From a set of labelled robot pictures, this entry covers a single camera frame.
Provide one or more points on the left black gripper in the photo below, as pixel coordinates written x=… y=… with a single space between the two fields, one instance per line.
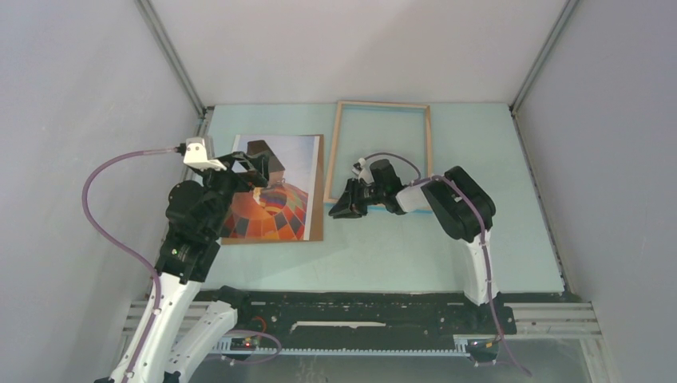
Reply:
x=244 y=179

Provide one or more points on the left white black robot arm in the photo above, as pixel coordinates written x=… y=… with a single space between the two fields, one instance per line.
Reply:
x=196 y=212

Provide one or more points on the hot air balloon photo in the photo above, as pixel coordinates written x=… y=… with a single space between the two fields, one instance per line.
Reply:
x=280 y=195

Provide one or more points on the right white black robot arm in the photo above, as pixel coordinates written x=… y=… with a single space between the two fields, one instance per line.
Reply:
x=462 y=208

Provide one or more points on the right small circuit board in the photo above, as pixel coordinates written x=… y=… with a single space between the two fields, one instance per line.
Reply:
x=483 y=353

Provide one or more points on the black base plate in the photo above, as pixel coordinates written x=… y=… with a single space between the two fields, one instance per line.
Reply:
x=342 y=321

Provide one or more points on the left small circuit board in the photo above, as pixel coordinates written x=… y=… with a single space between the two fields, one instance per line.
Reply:
x=244 y=344

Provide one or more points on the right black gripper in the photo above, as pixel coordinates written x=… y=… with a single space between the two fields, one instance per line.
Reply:
x=350 y=199

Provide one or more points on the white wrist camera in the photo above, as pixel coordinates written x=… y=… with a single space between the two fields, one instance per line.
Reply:
x=362 y=171
x=199 y=154

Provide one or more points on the brown cardboard backing board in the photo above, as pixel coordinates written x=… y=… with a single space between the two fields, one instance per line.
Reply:
x=317 y=211

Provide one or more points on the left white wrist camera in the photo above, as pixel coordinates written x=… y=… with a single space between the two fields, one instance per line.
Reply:
x=199 y=154

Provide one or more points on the wooden picture frame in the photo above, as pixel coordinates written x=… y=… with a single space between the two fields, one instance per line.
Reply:
x=372 y=130

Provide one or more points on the aluminium rail frame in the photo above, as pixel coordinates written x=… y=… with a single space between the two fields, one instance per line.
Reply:
x=534 y=321

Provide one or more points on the small circuit board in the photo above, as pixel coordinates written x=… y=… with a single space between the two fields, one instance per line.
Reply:
x=483 y=353
x=244 y=344

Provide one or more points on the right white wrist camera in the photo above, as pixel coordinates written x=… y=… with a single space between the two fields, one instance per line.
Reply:
x=362 y=171

